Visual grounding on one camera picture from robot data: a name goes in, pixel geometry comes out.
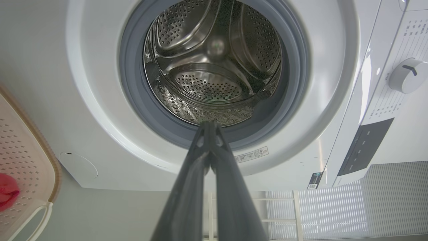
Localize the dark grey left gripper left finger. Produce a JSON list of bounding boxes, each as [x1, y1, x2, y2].
[[150, 121, 211, 241]]

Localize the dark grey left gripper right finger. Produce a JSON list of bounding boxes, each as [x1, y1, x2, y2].
[[210, 121, 268, 241]]

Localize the plain red garment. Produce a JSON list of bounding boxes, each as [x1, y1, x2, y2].
[[0, 173, 20, 212]]

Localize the stainless steel washing machine drum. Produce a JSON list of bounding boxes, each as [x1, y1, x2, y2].
[[143, 0, 283, 127]]

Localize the dark washing machine display panel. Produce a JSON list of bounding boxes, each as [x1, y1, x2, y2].
[[337, 117, 395, 177]]

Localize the cream perforated laundry basket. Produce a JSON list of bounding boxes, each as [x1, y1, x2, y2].
[[0, 88, 62, 241]]

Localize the white washing machine dial knob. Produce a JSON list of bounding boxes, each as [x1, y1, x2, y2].
[[389, 58, 428, 94]]

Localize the grey warning sticker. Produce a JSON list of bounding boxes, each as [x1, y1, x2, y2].
[[234, 146, 269, 163]]

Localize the black sticker with code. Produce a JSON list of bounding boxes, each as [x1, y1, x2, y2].
[[307, 172, 323, 190]]

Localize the grey rubber door gasket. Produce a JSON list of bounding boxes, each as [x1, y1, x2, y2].
[[119, 0, 310, 151]]

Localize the round white filter cover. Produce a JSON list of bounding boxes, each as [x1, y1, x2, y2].
[[59, 152, 99, 179]]

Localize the white front-load washing machine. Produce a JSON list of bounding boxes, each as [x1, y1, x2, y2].
[[65, 0, 428, 192]]

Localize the white metal rack frame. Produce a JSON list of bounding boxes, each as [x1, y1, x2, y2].
[[207, 191, 303, 241]]

